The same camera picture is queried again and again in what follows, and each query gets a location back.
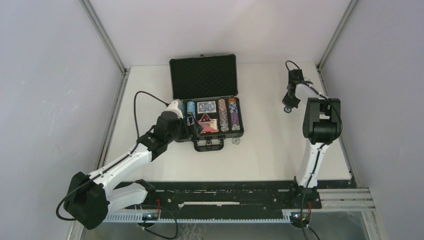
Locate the red triangular dealer button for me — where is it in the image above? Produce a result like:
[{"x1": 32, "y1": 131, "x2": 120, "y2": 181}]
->
[{"x1": 198, "y1": 113, "x2": 212, "y2": 123}]

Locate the red playing card deck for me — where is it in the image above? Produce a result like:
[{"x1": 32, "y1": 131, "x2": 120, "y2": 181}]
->
[{"x1": 199, "y1": 118, "x2": 219, "y2": 134}]

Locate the blue playing card deck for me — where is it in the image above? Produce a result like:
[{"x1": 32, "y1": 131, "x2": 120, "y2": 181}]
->
[{"x1": 196, "y1": 101, "x2": 217, "y2": 114}]

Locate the white poker chip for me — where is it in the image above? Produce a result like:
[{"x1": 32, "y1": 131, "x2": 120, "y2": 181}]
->
[{"x1": 231, "y1": 137, "x2": 241, "y2": 145}]

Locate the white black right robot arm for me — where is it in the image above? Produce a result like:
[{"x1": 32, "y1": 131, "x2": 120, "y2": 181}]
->
[{"x1": 282, "y1": 69, "x2": 343, "y2": 189}]

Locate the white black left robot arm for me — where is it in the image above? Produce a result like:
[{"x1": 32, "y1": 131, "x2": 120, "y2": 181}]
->
[{"x1": 55, "y1": 111, "x2": 203, "y2": 230}]

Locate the light blue red chip row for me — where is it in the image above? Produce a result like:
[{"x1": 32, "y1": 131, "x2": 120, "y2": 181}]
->
[{"x1": 186, "y1": 101, "x2": 196, "y2": 126}]

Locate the blue purple poker chip row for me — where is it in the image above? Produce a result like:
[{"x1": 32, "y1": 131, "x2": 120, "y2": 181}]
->
[{"x1": 228, "y1": 97, "x2": 241, "y2": 131}]

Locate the black poker chip case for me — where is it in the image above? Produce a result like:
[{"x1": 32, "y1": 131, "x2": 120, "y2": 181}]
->
[{"x1": 169, "y1": 53, "x2": 245, "y2": 152}]

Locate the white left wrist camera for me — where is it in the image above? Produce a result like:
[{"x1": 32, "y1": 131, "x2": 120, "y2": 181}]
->
[{"x1": 166, "y1": 99, "x2": 184, "y2": 119}]

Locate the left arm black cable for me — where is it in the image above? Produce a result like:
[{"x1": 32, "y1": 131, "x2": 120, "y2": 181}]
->
[{"x1": 133, "y1": 91, "x2": 170, "y2": 140}]

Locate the white slotted cable duct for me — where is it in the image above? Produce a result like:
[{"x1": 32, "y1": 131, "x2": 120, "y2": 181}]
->
[{"x1": 105, "y1": 212, "x2": 294, "y2": 224}]

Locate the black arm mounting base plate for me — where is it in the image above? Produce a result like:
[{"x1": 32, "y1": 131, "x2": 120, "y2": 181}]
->
[{"x1": 91, "y1": 180, "x2": 357, "y2": 220}]

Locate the aluminium frame rail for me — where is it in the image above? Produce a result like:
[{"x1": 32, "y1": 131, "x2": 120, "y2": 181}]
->
[{"x1": 74, "y1": 189, "x2": 377, "y2": 213}]

